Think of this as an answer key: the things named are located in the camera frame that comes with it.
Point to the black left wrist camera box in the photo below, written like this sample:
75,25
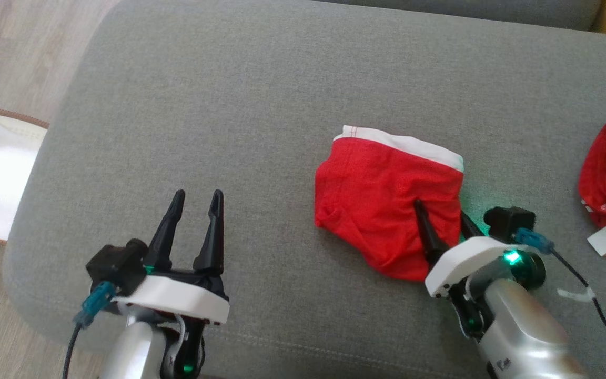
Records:
116,263

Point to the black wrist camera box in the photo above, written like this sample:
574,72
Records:
116,263
508,221

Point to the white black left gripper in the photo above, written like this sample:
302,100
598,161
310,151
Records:
177,295

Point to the grey sofa seat cushion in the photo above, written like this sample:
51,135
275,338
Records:
466,10

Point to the red shorts number 23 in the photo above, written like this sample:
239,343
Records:
376,200

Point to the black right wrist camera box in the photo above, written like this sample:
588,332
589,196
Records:
508,221

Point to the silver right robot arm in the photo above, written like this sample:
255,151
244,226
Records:
524,331

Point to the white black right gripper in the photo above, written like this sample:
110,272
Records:
461,263

